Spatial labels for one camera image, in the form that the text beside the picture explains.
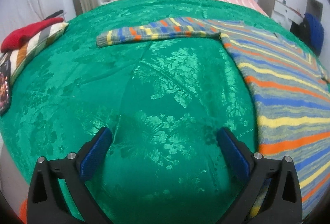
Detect multicolour striped knit sweater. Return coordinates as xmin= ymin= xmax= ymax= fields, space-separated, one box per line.
xmin=96 ymin=17 xmax=329 ymax=214

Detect black clothes on chair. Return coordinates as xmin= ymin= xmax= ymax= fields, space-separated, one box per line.
xmin=290 ymin=18 xmax=320 ymax=56

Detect orange trousers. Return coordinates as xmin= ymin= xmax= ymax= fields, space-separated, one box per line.
xmin=18 ymin=199 xmax=27 ymax=224

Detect green floral bed blanket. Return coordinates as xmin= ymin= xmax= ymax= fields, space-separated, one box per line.
xmin=1 ymin=0 xmax=329 ymax=223

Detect striped folded cloth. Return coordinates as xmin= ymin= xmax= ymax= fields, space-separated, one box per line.
xmin=1 ymin=22 xmax=69 ymax=84

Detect red folded garment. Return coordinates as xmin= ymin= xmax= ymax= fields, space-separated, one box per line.
xmin=1 ymin=18 xmax=64 ymax=53

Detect white desk cabinet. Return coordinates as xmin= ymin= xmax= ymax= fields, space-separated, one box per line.
xmin=257 ymin=0 xmax=303 ymax=30

